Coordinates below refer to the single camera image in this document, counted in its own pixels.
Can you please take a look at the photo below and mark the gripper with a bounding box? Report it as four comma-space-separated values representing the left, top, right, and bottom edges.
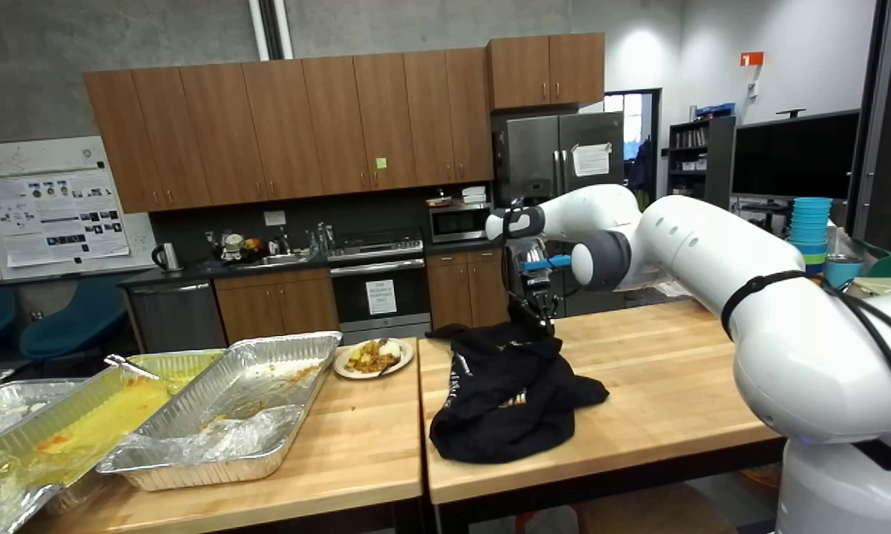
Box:
507, 268, 565, 339

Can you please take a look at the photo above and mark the black t-shirt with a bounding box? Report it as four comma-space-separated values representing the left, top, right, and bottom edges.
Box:
424, 320, 611, 465

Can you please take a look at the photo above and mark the wooden base cabinet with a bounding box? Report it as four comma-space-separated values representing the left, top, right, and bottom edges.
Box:
425, 248, 511, 332
214, 268, 341, 344

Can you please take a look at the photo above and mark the microwave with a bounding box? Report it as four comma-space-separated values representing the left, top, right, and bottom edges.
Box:
429, 204, 493, 245

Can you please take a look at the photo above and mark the paper notice on oven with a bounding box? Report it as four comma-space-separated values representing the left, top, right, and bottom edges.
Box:
365, 279, 398, 316

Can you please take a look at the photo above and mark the stainless steel refrigerator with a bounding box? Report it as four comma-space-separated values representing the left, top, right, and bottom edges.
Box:
492, 111, 625, 208

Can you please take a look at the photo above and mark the stainless steel oven range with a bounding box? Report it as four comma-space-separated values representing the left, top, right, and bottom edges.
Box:
327, 236, 432, 344

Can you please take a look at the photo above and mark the paper on refrigerator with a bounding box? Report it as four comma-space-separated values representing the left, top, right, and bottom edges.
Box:
571, 142, 613, 178

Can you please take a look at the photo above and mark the plate with food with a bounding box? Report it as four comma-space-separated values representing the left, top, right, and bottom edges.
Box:
333, 337, 415, 380

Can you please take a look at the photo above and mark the black bookshelf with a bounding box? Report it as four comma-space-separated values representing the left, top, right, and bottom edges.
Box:
665, 116, 736, 209

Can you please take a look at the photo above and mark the wooden cabinet over refrigerator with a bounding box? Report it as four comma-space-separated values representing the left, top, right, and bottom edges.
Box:
487, 33, 606, 112

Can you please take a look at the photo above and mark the sink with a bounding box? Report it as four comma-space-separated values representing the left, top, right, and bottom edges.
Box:
240, 253, 313, 268

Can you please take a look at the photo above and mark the stack of blue cups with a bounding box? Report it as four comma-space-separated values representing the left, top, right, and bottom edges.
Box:
788, 197, 834, 276

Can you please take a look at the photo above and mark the large black monitor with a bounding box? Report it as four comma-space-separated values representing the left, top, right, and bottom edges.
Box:
731, 109, 861, 202

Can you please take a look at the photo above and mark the blue mug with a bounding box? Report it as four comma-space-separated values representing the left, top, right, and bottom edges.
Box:
823, 254, 864, 291

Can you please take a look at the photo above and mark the large empty foil tray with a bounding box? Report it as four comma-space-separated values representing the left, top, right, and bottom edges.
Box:
96, 331, 343, 492

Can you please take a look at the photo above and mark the dishwasher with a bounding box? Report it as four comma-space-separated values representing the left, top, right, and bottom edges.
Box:
126, 280, 228, 354

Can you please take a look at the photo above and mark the electric kettle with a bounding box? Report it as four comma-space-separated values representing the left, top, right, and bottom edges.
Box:
151, 242, 183, 273

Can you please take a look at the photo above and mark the metal serving spoon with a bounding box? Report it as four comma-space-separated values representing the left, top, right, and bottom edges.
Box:
104, 354, 161, 381

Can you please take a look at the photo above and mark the foil tray with yellow food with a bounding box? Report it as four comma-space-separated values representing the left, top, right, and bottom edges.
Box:
0, 349, 227, 534

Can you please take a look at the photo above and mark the printed poster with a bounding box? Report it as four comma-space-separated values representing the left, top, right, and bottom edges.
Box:
0, 170, 131, 268

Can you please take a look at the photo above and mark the whiteboard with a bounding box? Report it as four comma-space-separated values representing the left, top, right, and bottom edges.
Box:
0, 135, 157, 284

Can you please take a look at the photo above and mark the crumpled foil tray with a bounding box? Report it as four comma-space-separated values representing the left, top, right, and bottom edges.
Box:
0, 378, 84, 440

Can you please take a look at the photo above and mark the row of wooden wall cabinets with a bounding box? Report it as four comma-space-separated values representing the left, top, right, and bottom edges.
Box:
83, 47, 495, 214

